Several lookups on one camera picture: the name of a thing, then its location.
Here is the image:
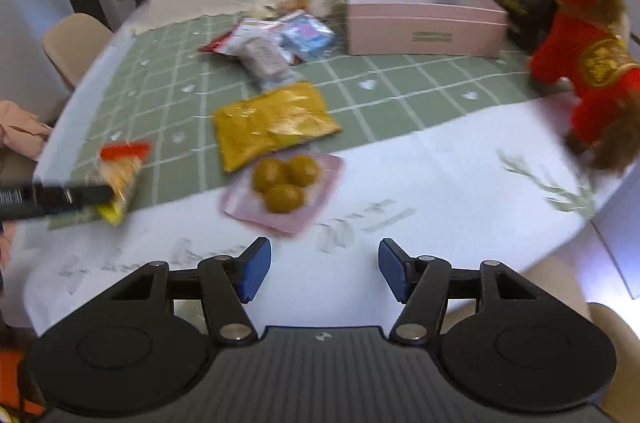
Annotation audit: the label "pink cloth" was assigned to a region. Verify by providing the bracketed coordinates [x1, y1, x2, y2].
[0, 100, 52, 162]

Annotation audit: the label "red plush toy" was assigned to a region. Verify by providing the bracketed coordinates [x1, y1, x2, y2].
[529, 0, 640, 176]

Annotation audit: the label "orange and red snack packet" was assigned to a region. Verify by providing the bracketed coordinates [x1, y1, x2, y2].
[85, 141, 152, 227]

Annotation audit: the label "white and red snack packet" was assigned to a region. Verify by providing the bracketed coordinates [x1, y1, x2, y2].
[220, 17, 283, 56]

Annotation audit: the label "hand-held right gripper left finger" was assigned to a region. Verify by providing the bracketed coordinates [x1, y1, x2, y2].
[107, 237, 272, 347]

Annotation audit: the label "clear packets of pastries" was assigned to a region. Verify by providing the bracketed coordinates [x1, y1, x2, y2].
[275, 0, 343, 20]

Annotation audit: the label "pink cardboard box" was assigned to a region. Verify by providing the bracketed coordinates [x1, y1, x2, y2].
[341, 0, 510, 60]

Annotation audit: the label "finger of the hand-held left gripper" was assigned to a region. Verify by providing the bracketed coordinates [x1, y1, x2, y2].
[0, 183, 114, 222]

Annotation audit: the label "blue cartoon snack packet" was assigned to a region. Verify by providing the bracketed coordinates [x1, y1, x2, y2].
[279, 12, 337, 64]

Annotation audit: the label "grey snack packet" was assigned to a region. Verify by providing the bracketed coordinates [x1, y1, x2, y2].
[237, 35, 299, 90]

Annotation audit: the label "green checked tablecloth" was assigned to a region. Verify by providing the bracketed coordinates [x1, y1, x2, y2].
[32, 0, 576, 229]

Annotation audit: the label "yellow snack packet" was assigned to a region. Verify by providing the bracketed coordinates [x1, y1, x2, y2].
[212, 81, 342, 174]

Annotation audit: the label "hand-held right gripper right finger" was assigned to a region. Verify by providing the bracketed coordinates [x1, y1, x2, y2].
[378, 238, 538, 347]

